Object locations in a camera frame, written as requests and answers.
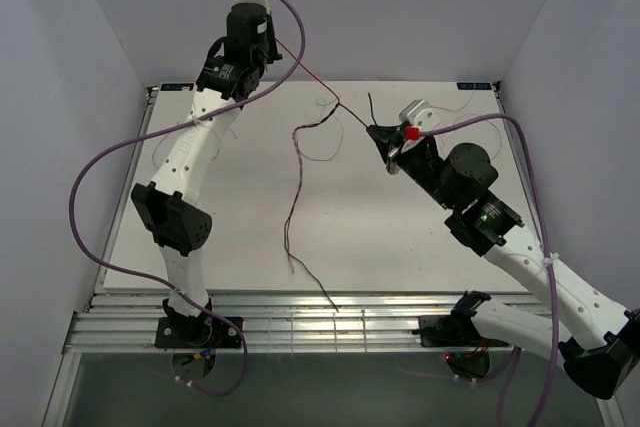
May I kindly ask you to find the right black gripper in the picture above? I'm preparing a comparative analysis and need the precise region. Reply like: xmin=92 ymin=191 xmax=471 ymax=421
xmin=366 ymin=124 xmax=456 ymax=210

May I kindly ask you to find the red black twisted wire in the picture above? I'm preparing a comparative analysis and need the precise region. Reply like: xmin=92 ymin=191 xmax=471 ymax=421
xmin=277 ymin=39 xmax=371 ymax=276

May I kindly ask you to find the thin pink wire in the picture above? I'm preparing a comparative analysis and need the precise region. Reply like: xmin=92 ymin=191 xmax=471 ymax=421
xmin=429 ymin=91 xmax=504 ymax=156

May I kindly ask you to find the black wire strand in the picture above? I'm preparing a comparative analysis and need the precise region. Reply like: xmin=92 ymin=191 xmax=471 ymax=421
xmin=284 ymin=91 xmax=384 ymax=313

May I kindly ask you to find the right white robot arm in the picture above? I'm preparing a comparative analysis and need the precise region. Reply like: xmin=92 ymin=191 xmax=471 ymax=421
xmin=366 ymin=124 xmax=639 ymax=400

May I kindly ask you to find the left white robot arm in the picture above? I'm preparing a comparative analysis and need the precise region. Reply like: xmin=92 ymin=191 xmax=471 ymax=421
xmin=131 ymin=1 xmax=281 ymax=347

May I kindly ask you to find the right blue label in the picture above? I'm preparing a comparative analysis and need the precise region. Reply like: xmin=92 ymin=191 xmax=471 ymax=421
xmin=456 ymin=82 xmax=493 ymax=91

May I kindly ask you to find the blue label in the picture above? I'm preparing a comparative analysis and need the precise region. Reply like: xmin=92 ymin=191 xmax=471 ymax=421
xmin=456 ymin=82 xmax=493 ymax=91
xmin=160 ymin=82 xmax=194 ymax=92

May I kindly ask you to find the left blue label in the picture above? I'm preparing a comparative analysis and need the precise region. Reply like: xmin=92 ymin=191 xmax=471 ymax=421
xmin=160 ymin=82 xmax=194 ymax=92

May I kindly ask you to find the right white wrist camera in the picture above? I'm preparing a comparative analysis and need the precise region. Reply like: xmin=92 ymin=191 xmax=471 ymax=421
xmin=388 ymin=100 xmax=441 ymax=160

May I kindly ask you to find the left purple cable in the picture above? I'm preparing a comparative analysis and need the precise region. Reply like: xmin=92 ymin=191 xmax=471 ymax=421
xmin=68 ymin=0 xmax=249 ymax=398

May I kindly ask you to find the purple cable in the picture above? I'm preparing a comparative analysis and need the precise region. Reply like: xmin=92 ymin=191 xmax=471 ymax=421
xmin=419 ymin=114 xmax=560 ymax=427
xmin=68 ymin=0 xmax=249 ymax=398

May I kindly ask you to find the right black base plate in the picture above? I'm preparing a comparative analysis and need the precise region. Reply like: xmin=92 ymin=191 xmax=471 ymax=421
xmin=411 ymin=315 xmax=507 ymax=347

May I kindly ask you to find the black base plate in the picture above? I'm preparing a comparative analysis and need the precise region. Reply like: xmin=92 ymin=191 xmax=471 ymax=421
xmin=153 ymin=317 xmax=243 ymax=349
xmin=411 ymin=315 xmax=507 ymax=347

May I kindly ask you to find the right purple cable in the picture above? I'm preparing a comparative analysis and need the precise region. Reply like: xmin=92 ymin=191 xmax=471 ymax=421
xmin=419 ymin=114 xmax=560 ymax=427

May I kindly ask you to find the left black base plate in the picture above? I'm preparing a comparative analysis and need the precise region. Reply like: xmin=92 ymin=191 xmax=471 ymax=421
xmin=153 ymin=317 xmax=243 ymax=349

